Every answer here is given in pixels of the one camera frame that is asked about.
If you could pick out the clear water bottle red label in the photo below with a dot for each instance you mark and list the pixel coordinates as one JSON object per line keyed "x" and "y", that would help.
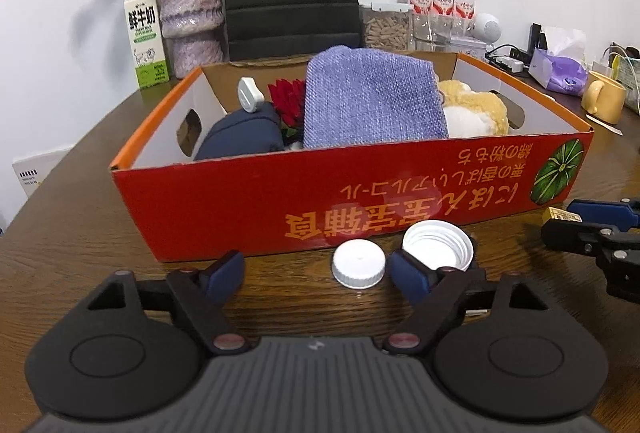
{"x": 462, "y": 5}
{"x": 440, "y": 3}
{"x": 419, "y": 3}

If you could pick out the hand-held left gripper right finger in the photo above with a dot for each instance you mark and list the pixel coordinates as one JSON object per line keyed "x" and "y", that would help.
{"x": 410, "y": 275}

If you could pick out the purple burlap bag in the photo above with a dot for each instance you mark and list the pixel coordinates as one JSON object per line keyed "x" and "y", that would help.
{"x": 375, "y": 98}

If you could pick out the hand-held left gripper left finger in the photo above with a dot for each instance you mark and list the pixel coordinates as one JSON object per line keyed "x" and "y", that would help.
{"x": 225, "y": 275}

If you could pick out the white paper slip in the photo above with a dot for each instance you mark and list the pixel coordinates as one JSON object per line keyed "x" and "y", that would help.
{"x": 605, "y": 124}

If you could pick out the navy zip pouch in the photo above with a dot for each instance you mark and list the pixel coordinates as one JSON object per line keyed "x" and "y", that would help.
{"x": 240, "y": 138}

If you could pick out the purple marbled vase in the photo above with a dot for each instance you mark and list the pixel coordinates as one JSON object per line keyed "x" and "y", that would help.
{"x": 190, "y": 13}

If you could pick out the yellow mug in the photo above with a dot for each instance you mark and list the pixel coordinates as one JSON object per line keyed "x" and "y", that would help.
{"x": 607, "y": 98}

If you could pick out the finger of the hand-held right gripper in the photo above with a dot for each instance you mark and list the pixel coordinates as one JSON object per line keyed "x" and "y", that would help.
{"x": 570, "y": 235}
{"x": 600, "y": 211}

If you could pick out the red cardboard box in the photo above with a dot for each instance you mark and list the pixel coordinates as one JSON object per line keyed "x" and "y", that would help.
{"x": 225, "y": 208}

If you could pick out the small yellow box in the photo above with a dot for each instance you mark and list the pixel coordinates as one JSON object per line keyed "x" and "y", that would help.
{"x": 560, "y": 214}

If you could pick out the clear jar of pellets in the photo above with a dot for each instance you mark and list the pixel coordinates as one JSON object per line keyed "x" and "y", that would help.
{"x": 385, "y": 30}

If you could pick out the wooden desktop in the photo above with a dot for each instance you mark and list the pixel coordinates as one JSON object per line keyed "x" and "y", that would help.
{"x": 75, "y": 253}

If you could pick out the white power strip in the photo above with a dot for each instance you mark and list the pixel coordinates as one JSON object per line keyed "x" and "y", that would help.
{"x": 507, "y": 62}

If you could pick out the red artificial rose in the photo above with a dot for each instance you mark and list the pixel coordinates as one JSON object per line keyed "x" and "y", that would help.
{"x": 287, "y": 103}

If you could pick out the white green milk carton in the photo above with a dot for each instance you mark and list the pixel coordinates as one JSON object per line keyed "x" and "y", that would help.
{"x": 145, "y": 43}

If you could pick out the white bottle cap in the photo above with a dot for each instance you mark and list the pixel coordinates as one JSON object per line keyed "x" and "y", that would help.
{"x": 440, "y": 240}
{"x": 359, "y": 263}

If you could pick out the green white packet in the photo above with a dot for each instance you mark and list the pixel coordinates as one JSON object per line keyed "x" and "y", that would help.
{"x": 630, "y": 80}

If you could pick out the purple tissue pack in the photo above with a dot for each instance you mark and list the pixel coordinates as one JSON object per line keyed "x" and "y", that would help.
{"x": 557, "y": 75}

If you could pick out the white plug adapter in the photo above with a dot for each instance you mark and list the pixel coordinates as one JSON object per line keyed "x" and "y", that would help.
{"x": 250, "y": 95}

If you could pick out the white yellow plush sheep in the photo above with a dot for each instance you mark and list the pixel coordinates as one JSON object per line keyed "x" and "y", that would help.
{"x": 475, "y": 113}

